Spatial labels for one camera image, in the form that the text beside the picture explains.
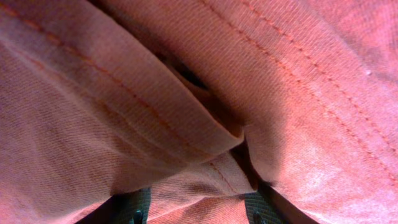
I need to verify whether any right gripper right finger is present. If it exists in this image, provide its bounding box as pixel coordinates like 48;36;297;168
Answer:
243;182;288;224

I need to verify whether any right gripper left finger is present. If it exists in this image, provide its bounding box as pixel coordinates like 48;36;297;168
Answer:
110;187;151;224

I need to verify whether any red printed t-shirt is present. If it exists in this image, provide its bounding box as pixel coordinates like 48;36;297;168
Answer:
1;1;397;223

